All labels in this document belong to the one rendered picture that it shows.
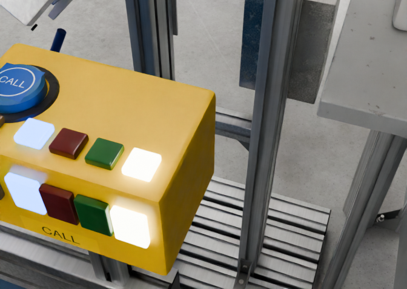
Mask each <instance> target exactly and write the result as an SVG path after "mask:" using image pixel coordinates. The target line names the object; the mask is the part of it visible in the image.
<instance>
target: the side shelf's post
mask: <svg viewBox="0 0 407 289"><path fill-rule="evenodd" d="M404 140H405V138H404V137H401V136H396V135H392V134H389V133H384V132H381V131H378V132H377V135H376V138H375V141H374V143H373V146H372V149H371V152H370V154H369V157H368V160H367V162H366V165H365V168H364V171H363V173H362V177H361V179H360V182H359V185H358V187H357V190H356V193H355V195H354V199H353V200H352V204H351V206H350V209H349V212H348V215H347V217H346V220H345V223H344V226H343V228H342V232H341V234H340V237H339V240H338V242H337V245H336V248H335V250H334V253H333V256H332V259H331V262H330V264H329V267H328V270H327V272H326V275H325V278H324V280H323V284H322V286H321V289H341V287H342V285H343V282H344V280H345V278H346V275H347V273H348V270H349V268H350V266H351V264H352V261H353V259H354V256H355V255H356V252H357V249H358V247H359V245H360V243H361V240H362V237H363V235H364V233H365V231H366V228H367V226H368V224H369V221H370V219H371V216H372V214H373V212H374V210H375V207H376V205H377V203H378V200H379V198H380V195H381V193H382V191H383V188H384V186H385V184H386V181H387V179H388V177H389V174H390V172H391V170H392V167H393V165H394V163H395V160H396V158H397V155H398V153H399V151H400V149H401V146H402V144H403V141H404Z"/></svg>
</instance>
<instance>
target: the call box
mask: <svg viewBox="0 0 407 289"><path fill-rule="evenodd" d="M6 63H10V64H25V65H31V66H34V67H36V68H38V69H40V71H43V72H45V73H44V76H45V80H46V83H47V88H48V90H47V95H46V97H45V98H44V100H43V101H42V102H40V103H39V104H38V105H37V106H35V107H33V108H31V109H29V110H26V111H23V112H19V113H12V114H5V113H0V115H2V116H3V117H4V118H5V123H4V124H3V126H2V127H1V128H0V185H1V187H2V189H3V191H4V193H5V196H4V197H3V198H2V200H0V221H3V222H6V223H9V224H12V225H15V226H18V227H21V228H24V229H27V230H30V231H33V232H35V233H39V234H42V235H44V236H48V237H50V238H53V239H57V240H59V241H62V242H65V243H68V244H71V245H74V246H77V247H80V248H83V249H86V250H89V251H92V252H95V253H97V254H101V255H103V256H106V257H110V258H112V259H115V260H118V261H121V262H125V263H127V264H130V265H133V266H135V267H139V268H142V269H144V270H148V271H151V272H153V273H157V274H160V275H163V276H166V275H167V274H168V273H169V272H170V271H171V269H172V267H173V264H174V262H175V260H176V258H177V255H178V253H179V250H180V248H181V246H182V244H183V242H184V239H185V237H186V235H187V233H188V230H189V228H190V226H191V223H192V221H193V219H194V217H195V215H196V212H197V210H198V208H199V205H200V203H201V201H202V199H203V197H204V194H205V192H206V190H207V188H208V185H209V183H210V180H211V178H212V177H213V174H214V148H215V124H216V95H215V92H213V91H212V90H209V89H206V88H201V87H197V86H193V85H188V84H184V83H181V82H176V81H172V80H169V79H164V78H160V77H157V76H152V75H147V74H144V73H139V72H136V71H132V70H127V69H124V68H120V67H115V66H112V65H107V64H103V63H100V62H95V61H91V60H88V59H82V58H78V57H75V56H70V55H66V54H63V53H58V52H55V51H51V50H46V49H43V48H38V47H34V46H30V45H26V44H21V43H17V44H14V45H12V46H11V47H10V48H9V49H8V50H7V51H6V53H5V54H4V55H3V56H2V57H1V58H0V68H2V67H3V66H4V65H5V64H6ZM29 118H32V119H35V120H39V121H42V122H46V123H49V124H52V125H53V126H54V129H55V130H54V132H53V133H52V134H51V136H50V137H49V138H48V140H47V141H46V143H45V144H44V145H43V146H42V148H41V149H36V148H33V147H29V146H26V145H22V144H19V143H17V142H15V140H14V135H15V134H16V133H17V132H18V131H19V129H20V128H21V127H22V126H23V125H24V123H25V122H26V121H27V119H29ZM62 128H67V129H70V130H74V131H78V132H81V133H85V134H87V135H88V138H89V140H88V142H87V144H86V145H85V147H84V148H83V150H82V151H81V152H80V154H79V156H78V157H77V158H76V159H75V160H73V159H69V158H66V157H63V156H60V155H56V154H53V153H50V151H49V149H48V147H49V145H50V144H51V143H52V141H53V140H54V138H55V137H56V136H57V135H58V133H59V132H60V131H61V129H62ZM97 138H102V139H106V140H109V141H113V142H117V143H120V144H123V145H124V152H123V154H122V155H121V157H120V158H119V160H118V162H117V163H116V165H115V166H114V168H113V169H112V170H106V169H104V168H100V167H96V166H94V165H90V164H87V163H86V162H85V159H84V158H85V155H86V154H87V153H88V151H89V149H90V148H91V146H92V145H93V144H94V142H95V141H96V139H97ZM134 148H138V149H141V150H145V151H149V152H152V153H156V154H159V155H161V162H160V164H159V166H158V168H157V170H156V172H155V173H154V175H153V177H152V179H151V181H150V182H147V181H143V180H140V179H136V178H133V177H130V176H127V175H124V174H122V167H123V165H124V164H125V162H126V160H127V159H128V157H129V155H130V153H131V152H132V150H133V149H134ZM8 173H13V174H16V175H19V176H22V177H25V178H29V179H32V180H35V181H38V182H39V185H40V186H41V184H48V185H51V186H54V187H58V188H61V189H63V190H67V191H70V192H72V193H73V194H74V197H76V195H77V194H80V195H83V196H86V197H89V198H92V199H96V200H99V201H102V202H106V203H108V204H109V205H110V209H112V207H113V206H114V205H115V206H118V207H121V208H125V209H127V210H131V211H135V212H137V213H140V214H144V215H146V217H147V222H148V231H149V235H150V244H149V246H148V247H147V248H143V247H140V246H137V245H134V244H131V243H128V242H125V241H122V240H119V239H116V237H115V234H113V235H112V237H109V236H106V235H104V234H100V233H97V232H95V231H91V230H88V229H86V228H82V227H81V223H79V224H78V225H73V224H70V223H68V222H64V221H60V220H58V219H55V218H51V217H50V216H48V214H47V213H46V214H40V213H37V212H34V211H31V210H28V209H25V208H22V207H19V206H17V205H16V204H15V202H14V200H13V197H12V195H11V193H10V190H9V189H8V186H7V184H6V182H5V180H4V178H5V176H6V175H7V174H8Z"/></svg>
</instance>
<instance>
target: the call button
mask: <svg viewBox="0 0 407 289"><path fill-rule="evenodd" d="M44 73H45V72H43V71H40V69H38V68H36V67H34V66H31V65H25V64H10V63H6V64H5V65H4V66H3V67H2V68H0V113H5V114H12V113H19V112H23V111H26V110H29V109H31V108H33V107H35V106H37V105H38V104H39V103H40V102H42V101H43V100H44V98H45V97H46V95H47V90H48V88H47V83H46V80H45V76H44Z"/></svg>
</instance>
